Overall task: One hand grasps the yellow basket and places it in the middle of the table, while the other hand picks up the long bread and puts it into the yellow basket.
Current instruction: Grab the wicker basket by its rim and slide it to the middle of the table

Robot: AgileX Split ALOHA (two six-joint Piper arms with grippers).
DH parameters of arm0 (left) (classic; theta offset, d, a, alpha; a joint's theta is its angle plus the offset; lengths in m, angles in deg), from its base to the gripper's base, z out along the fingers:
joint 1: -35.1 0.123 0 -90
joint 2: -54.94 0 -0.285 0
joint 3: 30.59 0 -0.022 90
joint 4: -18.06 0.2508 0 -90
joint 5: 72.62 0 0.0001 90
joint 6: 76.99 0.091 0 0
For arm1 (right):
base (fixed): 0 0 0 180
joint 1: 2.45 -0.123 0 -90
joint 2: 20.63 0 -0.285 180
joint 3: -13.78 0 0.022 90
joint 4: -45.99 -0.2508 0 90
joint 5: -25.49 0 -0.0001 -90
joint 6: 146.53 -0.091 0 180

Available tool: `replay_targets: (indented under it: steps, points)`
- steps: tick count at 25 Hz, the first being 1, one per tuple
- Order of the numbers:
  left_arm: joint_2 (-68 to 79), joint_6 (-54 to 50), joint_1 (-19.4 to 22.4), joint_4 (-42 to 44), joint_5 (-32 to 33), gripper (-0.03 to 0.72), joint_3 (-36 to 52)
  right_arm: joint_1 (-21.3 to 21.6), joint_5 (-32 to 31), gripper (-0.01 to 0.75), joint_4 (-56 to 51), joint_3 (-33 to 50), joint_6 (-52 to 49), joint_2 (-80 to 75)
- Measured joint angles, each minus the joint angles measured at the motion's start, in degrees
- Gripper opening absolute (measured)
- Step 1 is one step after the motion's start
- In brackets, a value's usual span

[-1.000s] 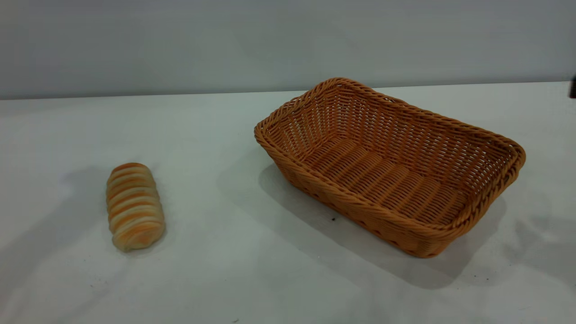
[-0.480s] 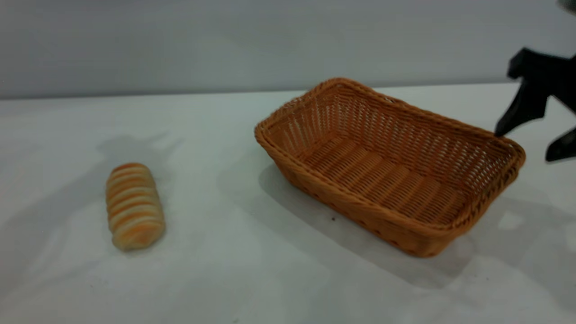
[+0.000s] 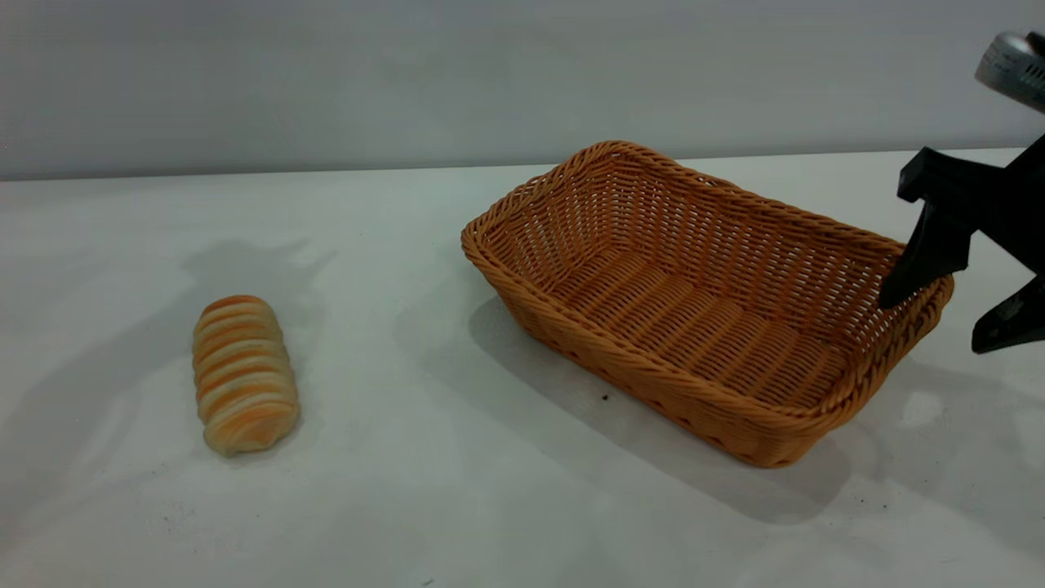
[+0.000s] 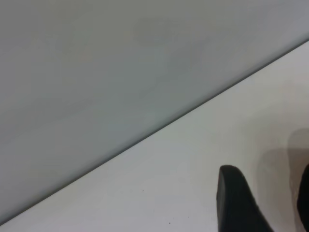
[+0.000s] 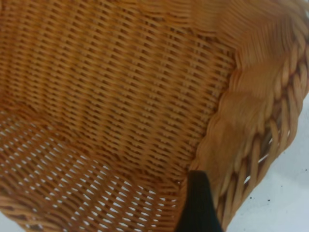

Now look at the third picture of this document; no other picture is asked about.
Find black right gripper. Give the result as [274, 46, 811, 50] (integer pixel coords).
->
[878, 135, 1045, 354]

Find orange woven wicker basket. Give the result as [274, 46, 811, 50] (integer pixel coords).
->
[461, 140, 954, 469]

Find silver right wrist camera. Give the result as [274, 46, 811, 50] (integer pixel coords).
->
[976, 31, 1045, 114]

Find striped orange bread roll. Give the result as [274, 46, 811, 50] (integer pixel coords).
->
[192, 295, 301, 457]

